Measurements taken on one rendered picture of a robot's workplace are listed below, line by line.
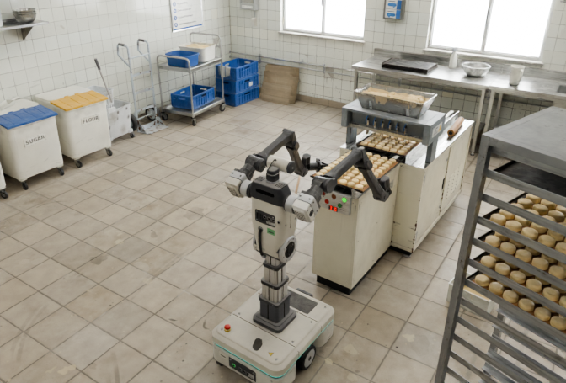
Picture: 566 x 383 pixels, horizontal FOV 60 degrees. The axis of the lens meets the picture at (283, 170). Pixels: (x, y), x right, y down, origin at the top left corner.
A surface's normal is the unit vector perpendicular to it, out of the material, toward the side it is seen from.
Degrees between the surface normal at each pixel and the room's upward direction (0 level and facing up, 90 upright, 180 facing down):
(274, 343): 0
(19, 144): 93
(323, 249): 90
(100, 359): 0
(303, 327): 0
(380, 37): 90
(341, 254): 90
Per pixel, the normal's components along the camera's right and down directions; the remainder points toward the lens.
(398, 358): 0.00, -0.90
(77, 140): 0.79, 0.30
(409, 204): -0.58, 0.35
